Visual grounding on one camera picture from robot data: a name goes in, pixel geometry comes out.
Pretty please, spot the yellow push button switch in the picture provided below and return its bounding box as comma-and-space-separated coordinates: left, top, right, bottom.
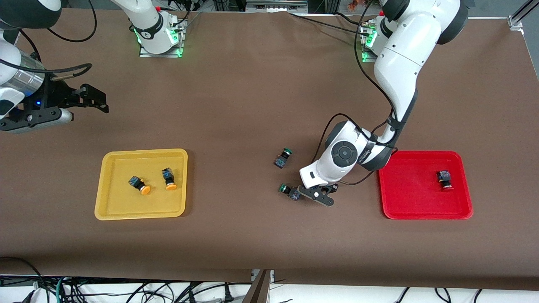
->
128, 175, 152, 196
162, 168, 178, 191

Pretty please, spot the red push button switch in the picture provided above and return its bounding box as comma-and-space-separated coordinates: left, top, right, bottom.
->
436, 170, 455, 191

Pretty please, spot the red plastic tray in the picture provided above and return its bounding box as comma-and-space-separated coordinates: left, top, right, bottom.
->
378, 151, 474, 221

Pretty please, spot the yellow plastic tray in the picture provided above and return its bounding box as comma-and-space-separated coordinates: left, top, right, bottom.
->
94, 148, 189, 221

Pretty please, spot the brown table cover sheet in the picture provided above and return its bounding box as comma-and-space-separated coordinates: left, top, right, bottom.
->
0, 8, 539, 291

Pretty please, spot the dark table leg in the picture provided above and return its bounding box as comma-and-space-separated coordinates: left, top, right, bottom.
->
242, 269, 272, 303

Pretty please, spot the aluminium corner profile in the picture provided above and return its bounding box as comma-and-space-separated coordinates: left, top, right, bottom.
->
507, 0, 539, 31

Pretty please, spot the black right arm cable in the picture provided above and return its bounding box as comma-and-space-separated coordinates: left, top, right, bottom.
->
0, 0, 97, 85

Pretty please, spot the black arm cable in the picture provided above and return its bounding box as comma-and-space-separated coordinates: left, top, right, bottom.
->
0, 0, 97, 85
312, 0, 398, 186

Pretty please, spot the green push button switch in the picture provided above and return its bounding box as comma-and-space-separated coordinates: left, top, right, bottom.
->
274, 148, 293, 169
278, 183, 301, 201

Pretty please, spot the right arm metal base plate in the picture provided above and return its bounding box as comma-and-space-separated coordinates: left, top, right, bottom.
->
139, 19, 188, 58

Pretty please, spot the silver metal bracket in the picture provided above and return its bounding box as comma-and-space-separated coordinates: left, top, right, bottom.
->
251, 269, 275, 283

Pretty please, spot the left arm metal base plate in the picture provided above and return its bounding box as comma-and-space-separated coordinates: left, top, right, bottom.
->
360, 21, 380, 64

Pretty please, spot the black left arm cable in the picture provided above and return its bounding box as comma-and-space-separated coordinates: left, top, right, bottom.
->
312, 0, 398, 186

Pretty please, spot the black cable on table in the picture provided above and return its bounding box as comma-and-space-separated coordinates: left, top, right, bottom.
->
288, 12, 373, 35

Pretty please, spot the aluminium frame rail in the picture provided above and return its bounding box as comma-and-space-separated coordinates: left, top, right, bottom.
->
245, 0, 309, 13

